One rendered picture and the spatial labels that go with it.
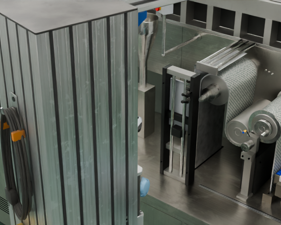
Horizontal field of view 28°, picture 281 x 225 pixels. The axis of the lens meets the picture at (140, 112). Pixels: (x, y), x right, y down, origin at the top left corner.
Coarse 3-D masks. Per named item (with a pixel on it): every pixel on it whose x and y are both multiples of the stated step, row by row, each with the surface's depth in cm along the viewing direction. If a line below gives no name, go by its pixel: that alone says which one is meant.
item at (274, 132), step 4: (256, 116) 229; (260, 116) 228; (264, 116) 227; (268, 116) 226; (252, 120) 231; (256, 120) 230; (268, 120) 226; (272, 120) 225; (252, 124) 232; (272, 124) 226; (252, 128) 233; (276, 128) 225; (272, 132) 227; (276, 132) 226; (268, 136) 229; (272, 136) 228
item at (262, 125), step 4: (260, 120) 227; (264, 120) 227; (256, 124) 229; (260, 124) 228; (264, 124) 226; (268, 124) 225; (256, 128) 230; (260, 128) 228; (264, 128) 228; (268, 128) 226; (272, 128) 227; (256, 132) 230; (260, 132) 229; (268, 132) 227; (260, 136) 230; (264, 136) 228
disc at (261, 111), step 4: (256, 112) 229; (260, 112) 228; (264, 112) 227; (268, 112) 225; (252, 116) 231; (272, 116) 225; (248, 120) 233; (276, 120) 224; (248, 124) 234; (276, 124) 225; (280, 124) 224; (280, 128) 225; (252, 132) 234; (280, 132) 225; (276, 136) 227; (260, 140) 233; (264, 140) 232; (268, 140) 231; (272, 140) 229; (276, 140) 228
